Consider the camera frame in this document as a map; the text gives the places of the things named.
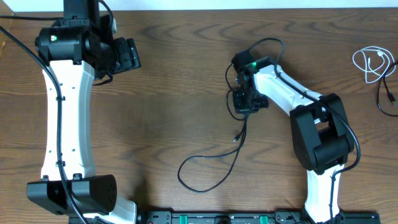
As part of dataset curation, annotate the white usb cable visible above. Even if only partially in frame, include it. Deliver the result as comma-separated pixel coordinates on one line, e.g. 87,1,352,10
351,45,396,84

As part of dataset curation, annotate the thick black usb cable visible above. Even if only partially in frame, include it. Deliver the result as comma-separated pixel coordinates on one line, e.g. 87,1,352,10
376,60,398,118

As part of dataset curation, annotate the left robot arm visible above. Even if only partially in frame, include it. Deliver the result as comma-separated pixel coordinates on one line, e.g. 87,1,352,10
27,1,141,223

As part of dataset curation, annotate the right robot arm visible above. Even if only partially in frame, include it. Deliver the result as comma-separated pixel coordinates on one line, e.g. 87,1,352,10
231,50,354,223

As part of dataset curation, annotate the cardboard side panel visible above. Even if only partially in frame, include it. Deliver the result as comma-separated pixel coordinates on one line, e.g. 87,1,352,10
0,0,14,56

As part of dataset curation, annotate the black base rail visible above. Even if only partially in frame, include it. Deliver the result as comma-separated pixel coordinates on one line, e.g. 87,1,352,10
68,210,381,224

